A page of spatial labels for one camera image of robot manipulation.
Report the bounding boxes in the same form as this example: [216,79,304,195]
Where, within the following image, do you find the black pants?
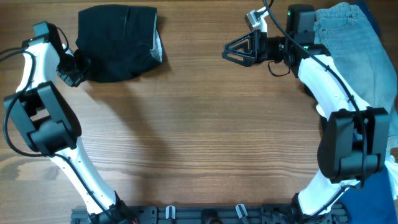
[76,4,164,83]

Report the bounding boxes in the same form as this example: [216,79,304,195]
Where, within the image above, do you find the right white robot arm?
[222,2,389,223]

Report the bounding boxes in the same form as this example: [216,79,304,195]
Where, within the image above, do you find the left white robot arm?
[2,21,138,223]

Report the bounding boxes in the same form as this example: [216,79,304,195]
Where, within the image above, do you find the light blue jeans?
[314,2,397,155]

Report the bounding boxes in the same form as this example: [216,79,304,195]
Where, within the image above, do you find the white garment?
[315,104,398,200]

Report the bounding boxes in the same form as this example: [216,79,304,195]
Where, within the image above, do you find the dark blue garment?
[341,1,397,223]

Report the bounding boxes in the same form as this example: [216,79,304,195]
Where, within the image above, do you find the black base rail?
[70,204,348,224]

